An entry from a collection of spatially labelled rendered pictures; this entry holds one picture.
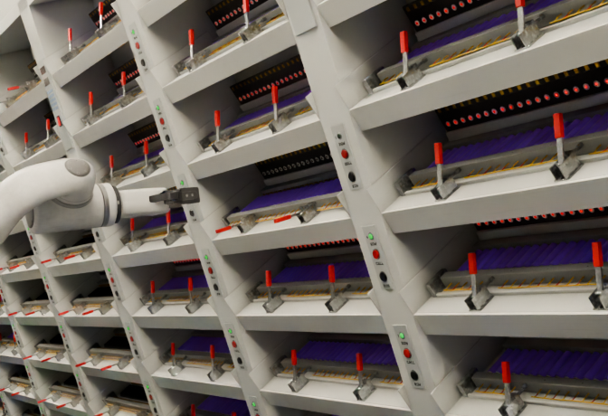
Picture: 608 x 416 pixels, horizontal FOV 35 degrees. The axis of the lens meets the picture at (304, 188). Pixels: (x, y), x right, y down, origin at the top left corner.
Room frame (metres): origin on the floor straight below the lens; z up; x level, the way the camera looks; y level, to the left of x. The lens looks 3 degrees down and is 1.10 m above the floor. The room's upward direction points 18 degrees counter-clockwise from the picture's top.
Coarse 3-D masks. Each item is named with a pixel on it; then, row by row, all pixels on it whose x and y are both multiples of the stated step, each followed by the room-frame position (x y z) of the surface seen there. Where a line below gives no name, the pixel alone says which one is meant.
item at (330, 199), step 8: (336, 192) 1.89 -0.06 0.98; (304, 200) 1.99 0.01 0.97; (312, 200) 1.95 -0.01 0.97; (320, 200) 1.92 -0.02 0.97; (328, 200) 1.90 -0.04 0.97; (336, 200) 1.88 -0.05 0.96; (264, 208) 2.13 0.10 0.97; (272, 208) 2.09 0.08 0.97; (280, 208) 2.06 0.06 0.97; (288, 208) 2.03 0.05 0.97; (296, 208) 2.01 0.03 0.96; (320, 208) 1.91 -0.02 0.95; (328, 208) 1.88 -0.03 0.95; (232, 216) 2.26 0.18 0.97; (240, 216) 2.22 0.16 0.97; (256, 216) 2.16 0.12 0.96; (264, 216) 2.12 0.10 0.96; (280, 216) 2.04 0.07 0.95
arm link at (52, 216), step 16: (96, 192) 1.80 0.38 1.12; (48, 208) 1.75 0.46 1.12; (64, 208) 1.75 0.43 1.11; (80, 208) 1.76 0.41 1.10; (96, 208) 1.79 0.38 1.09; (32, 224) 1.76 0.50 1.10; (48, 224) 1.75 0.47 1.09; (64, 224) 1.77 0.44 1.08; (80, 224) 1.79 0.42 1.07; (96, 224) 1.81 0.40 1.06
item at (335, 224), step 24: (312, 168) 2.14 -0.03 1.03; (240, 192) 2.33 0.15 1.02; (216, 216) 2.29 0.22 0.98; (336, 216) 1.83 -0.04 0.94; (216, 240) 2.25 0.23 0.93; (240, 240) 2.16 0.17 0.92; (264, 240) 2.07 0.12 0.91; (288, 240) 1.99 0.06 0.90; (312, 240) 1.92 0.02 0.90; (336, 240) 1.85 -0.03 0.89
